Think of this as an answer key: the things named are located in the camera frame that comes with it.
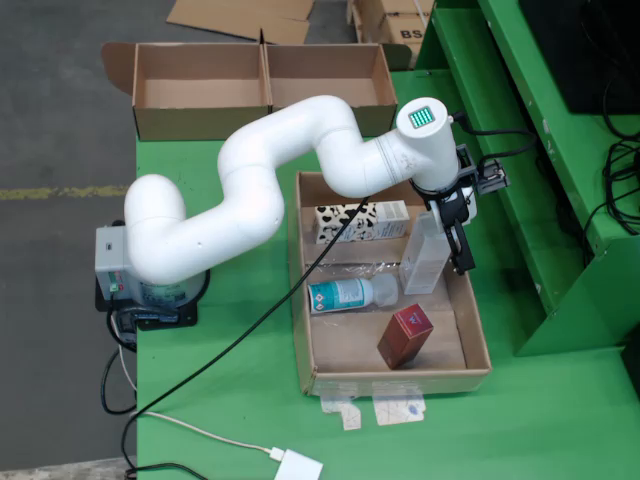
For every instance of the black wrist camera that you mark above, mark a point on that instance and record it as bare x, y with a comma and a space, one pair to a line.
492, 180

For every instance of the green metal rack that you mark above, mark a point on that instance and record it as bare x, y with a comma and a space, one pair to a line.
475, 100

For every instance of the flattened open cardboard carton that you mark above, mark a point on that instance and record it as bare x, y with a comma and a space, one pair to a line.
240, 15

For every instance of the teal label plastic bottle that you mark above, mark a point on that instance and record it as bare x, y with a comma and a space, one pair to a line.
340, 295

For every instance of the shallow cardboard tray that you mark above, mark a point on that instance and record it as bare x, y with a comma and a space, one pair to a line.
350, 350

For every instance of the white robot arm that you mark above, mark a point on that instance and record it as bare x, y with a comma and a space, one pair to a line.
250, 165

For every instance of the cow print carton box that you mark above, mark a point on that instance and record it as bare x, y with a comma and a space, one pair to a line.
345, 222

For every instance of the black monitor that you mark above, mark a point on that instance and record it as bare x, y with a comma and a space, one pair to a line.
590, 50

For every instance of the white adapter block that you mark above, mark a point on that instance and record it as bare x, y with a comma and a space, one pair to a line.
300, 467

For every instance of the grey robot base unit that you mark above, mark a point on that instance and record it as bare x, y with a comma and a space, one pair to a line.
110, 260

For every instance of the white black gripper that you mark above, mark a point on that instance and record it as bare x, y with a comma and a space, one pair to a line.
460, 205

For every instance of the plain stacked cardboard carton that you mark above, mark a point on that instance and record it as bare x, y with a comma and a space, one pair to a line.
370, 20

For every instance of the red carton box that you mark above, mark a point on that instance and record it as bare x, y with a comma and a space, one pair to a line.
400, 340

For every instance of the BS printed cardboard carton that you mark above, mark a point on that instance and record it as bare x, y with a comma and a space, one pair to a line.
400, 30

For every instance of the tall white carton box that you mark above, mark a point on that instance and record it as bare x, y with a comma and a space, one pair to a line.
422, 265

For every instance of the white flattened packaging piece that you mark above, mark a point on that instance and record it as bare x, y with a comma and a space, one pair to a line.
400, 410
342, 412

